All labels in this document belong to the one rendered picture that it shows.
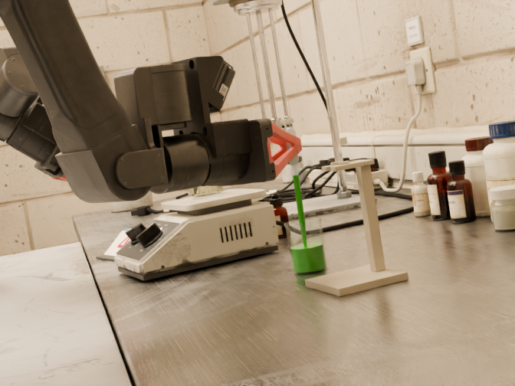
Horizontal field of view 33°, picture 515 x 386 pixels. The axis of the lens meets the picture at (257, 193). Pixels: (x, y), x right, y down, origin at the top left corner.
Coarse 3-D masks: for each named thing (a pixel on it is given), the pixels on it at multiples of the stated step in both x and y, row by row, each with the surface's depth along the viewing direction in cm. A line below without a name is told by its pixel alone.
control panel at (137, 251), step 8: (160, 224) 121; (168, 224) 118; (176, 224) 116; (168, 232) 115; (160, 240) 114; (128, 248) 121; (136, 248) 119; (144, 248) 116; (152, 248) 114; (128, 256) 118; (136, 256) 115
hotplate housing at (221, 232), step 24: (168, 216) 123; (192, 216) 118; (216, 216) 117; (240, 216) 118; (264, 216) 119; (168, 240) 114; (192, 240) 115; (216, 240) 117; (240, 240) 118; (264, 240) 119; (120, 264) 121; (144, 264) 113; (168, 264) 114; (192, 264) 116
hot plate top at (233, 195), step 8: (232, 192) 124; (240, 192) 122; (248, 192) 119; (256, 192) 119; (264, 192) 120; (176, 200) 126; (184, 200) 124; (192, 200) 121; (200, 200) 119; (208, 200) 117; (216, 200) 117; (224, 200) 117; (232, 200) 118; (240, 200) 118; (168, 208) 123; (176, 208) 119; (184, 208) 116; (192, 208) 116; (200, 208) 116
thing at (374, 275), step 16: (368, 160) 91; (368, 176) 92; (368, 192) 92; (368, 208) 92; (368, 224) 92; (368, 240) 93; (336, 272) 96; (352, 272) 94; (368, 272) 93; (384, 272) 91; (400, 272) 90; (320, 288) 91; (336, 288) 87; (352, 288) 87; (368, 288) 88
